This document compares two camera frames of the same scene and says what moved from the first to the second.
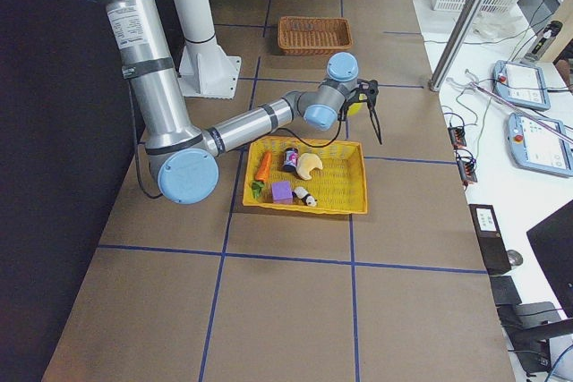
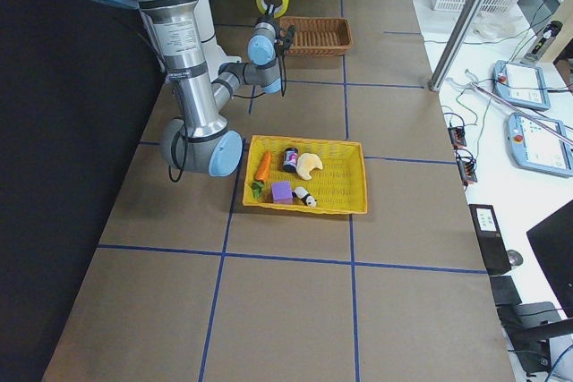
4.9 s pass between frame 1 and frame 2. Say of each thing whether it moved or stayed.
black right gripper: moved
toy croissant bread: stayed
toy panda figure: stayed
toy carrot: stayed
